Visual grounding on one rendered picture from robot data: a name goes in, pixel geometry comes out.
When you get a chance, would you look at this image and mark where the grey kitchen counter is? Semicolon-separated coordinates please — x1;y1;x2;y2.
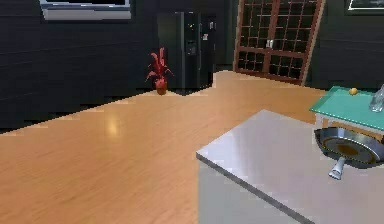
195;109;384;224

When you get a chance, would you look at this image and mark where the clear glass bottle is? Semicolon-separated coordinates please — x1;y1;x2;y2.
368;83;384;114

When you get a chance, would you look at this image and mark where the red house plant in pot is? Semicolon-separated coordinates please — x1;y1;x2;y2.
145;47;175;96

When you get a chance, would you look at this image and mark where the black fridge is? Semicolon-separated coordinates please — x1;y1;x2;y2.
157;11;217;91

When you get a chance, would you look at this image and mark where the brown lattice door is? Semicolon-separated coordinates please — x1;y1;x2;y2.
232;0;326;87

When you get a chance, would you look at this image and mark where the green glass top table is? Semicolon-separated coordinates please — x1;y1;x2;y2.
308;85;384;141

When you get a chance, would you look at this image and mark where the silver frying pan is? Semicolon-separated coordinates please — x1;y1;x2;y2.
313;126;384;181

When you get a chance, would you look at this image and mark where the framed wall picture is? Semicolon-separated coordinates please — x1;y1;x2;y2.
345;0;384;16

